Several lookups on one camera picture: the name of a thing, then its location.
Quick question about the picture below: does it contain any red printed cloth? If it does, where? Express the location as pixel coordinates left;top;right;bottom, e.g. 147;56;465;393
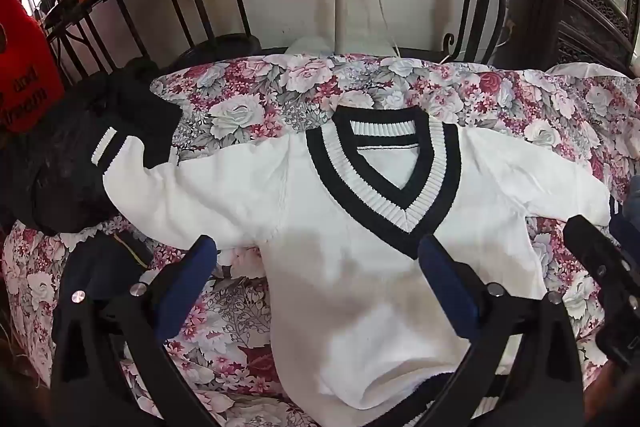
0;0;66;135

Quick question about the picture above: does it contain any black fluffy garment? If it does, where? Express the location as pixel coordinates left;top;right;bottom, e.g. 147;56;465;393
0;57;183;238

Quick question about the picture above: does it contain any white black-trimmed v-neck sweater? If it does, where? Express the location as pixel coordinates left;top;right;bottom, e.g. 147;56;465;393
91;104;613;427

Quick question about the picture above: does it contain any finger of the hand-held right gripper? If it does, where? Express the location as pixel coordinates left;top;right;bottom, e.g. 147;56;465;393
564;214;640;308
610;202;640;260

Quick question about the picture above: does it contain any navy garment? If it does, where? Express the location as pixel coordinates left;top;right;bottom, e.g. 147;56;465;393
52;229;157;343

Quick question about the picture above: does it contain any floral bed sheet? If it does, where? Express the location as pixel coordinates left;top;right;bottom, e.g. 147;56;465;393
0;52;640;427

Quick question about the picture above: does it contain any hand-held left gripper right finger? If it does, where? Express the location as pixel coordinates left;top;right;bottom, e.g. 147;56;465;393
417;234;586;427

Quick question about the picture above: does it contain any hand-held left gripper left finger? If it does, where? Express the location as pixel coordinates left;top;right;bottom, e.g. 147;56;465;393
50;234;221;427

